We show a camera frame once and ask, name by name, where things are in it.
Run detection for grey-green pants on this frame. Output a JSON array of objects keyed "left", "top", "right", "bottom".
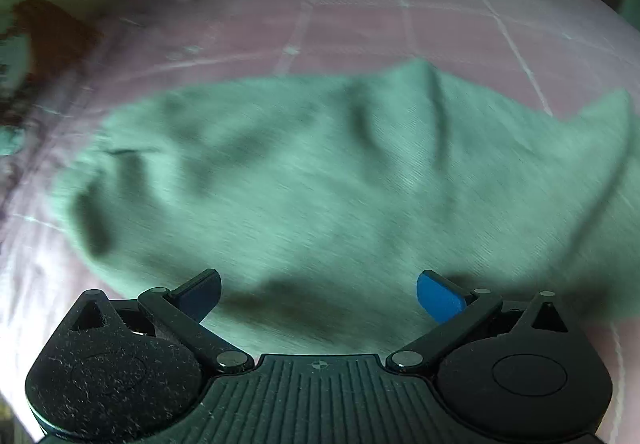
[{"left": 52, "top": 60, "right": 639, "bottom": 354}]

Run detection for pink checked bedsheet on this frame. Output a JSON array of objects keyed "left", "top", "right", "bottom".
[{"left": 1, "top": 0, "right": 639, "bottom": 443}]

